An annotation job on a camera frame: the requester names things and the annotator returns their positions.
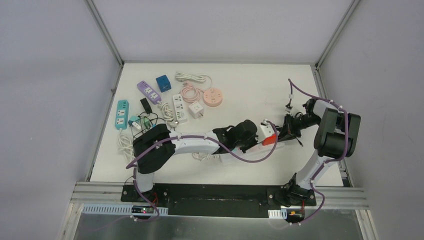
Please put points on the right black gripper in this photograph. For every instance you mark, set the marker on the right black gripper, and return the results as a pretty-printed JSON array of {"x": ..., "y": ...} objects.
[{"x": 288, "y": 132}]

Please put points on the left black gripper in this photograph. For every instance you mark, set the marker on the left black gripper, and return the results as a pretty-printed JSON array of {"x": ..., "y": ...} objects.
[{"x": 253, "y": 139}]

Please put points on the pink round power strip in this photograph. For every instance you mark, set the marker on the pink round power strip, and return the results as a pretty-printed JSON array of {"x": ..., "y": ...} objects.
[{"x": 212, "y": 97}]

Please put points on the white cube adapter orange sticker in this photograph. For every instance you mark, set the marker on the white cube adapter orange sticker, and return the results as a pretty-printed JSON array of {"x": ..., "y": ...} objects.
[{"x": 196, "y": 110}]

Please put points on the white USB power strip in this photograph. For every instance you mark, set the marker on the white USB power strip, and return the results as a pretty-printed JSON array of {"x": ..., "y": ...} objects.
[{"x": 180, "y": 113}]

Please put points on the dark blue cube adapter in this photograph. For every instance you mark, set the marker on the dark blue cube adapter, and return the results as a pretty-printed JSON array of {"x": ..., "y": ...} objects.
[{"x": 163, "y": 83}]

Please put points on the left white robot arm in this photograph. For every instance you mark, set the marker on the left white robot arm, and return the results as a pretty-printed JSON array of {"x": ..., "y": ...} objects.
[{"x": 156, "y": 146}]

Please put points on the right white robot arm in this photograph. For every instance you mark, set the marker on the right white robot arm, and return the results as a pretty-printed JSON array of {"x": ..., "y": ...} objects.
[{"x": 335, "y": 139}]

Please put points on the red plug adapter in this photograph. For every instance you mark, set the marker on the red plug adapter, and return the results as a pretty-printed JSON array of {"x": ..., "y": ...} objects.
[{"x": 269, "y": 140}]

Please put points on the white multi-plug adapter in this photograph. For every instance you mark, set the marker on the white multi-plug adapter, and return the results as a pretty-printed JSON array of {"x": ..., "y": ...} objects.
[{"x": 136, "y": 125}]

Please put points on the purple power strip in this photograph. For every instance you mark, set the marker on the purple power strip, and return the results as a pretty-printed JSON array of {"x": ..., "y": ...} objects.
[{"x": 149, "y": 92}]

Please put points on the green USB charger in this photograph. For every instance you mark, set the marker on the green USB charger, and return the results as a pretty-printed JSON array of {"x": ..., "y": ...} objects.
[{"x": 146, "y": 122}]

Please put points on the black charger brick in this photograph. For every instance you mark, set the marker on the black charger brick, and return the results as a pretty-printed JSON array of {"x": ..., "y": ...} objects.
[{"x": 146, "y": 106}]

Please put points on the teal charger block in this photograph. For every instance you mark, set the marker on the teal charger block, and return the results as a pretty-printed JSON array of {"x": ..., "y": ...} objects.
[{"x": 134, "y": 120}]

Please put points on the teal power strip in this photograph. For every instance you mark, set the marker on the teal power strip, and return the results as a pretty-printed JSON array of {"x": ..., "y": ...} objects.
[{"x": 122, "y": 114}]

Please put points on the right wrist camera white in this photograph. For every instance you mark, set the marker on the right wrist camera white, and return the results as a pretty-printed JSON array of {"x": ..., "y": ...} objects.
[{"x": 293, "y": 111}]

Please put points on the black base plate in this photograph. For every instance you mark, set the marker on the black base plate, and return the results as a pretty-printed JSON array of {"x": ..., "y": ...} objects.
[{"x": 236, "y": 201}]

